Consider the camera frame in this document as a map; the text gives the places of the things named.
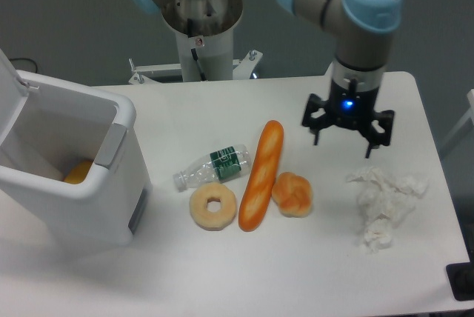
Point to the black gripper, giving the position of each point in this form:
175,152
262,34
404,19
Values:
352,111

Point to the white trash can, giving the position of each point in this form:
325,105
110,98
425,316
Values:
50,125

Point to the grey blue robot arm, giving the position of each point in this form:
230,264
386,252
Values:
363,30

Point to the crumpled white tissue large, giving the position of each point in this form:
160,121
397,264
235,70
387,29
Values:
384,196

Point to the knotted bread roll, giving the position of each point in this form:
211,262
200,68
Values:
293,195

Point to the orange baguette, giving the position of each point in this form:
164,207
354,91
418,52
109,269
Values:
256,198

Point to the crumpled white tissue small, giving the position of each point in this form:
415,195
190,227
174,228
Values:
377,236

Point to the clear plastic bottle green label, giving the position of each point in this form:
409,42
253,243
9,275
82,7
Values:
218,166

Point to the glazed donut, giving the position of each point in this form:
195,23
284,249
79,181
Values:
213,206

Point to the black device at edge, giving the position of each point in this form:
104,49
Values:
460,277

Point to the orange item in bin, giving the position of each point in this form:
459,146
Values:
79,173

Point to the white frame at right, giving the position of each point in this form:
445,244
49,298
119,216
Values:
459,131

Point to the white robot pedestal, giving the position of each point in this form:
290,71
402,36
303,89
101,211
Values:
204,34

